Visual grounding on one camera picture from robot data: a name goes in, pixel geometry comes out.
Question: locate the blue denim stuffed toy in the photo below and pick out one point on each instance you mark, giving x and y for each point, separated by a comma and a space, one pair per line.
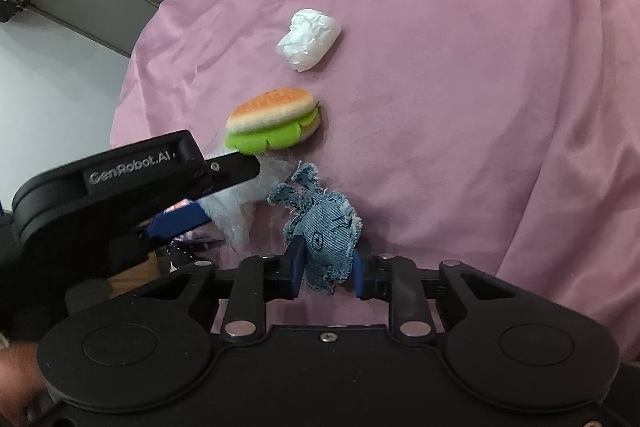
325, 237

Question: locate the brown cardboard box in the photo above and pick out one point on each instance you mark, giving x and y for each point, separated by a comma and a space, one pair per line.
132, 274

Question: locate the white plastic bag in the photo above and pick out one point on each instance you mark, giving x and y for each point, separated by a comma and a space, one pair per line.
310, 39

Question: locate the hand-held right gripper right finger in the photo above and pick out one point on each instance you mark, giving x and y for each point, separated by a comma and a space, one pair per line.
358, 278

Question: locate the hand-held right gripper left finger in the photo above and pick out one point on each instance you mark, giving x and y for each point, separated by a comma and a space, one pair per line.
296, 269

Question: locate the pink bed sheet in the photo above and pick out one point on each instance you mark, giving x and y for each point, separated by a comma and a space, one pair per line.
450, 107

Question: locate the watermelon slice toy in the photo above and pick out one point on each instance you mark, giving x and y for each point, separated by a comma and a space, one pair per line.
272, 117

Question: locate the fluffy grey-blue plush toy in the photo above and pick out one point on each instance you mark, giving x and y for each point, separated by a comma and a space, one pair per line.
235, 207

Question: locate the person's left hand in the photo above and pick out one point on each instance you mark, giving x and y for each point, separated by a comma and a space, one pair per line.
17, 382

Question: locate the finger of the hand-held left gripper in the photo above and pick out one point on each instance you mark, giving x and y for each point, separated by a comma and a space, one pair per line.
180, 219
232, 169

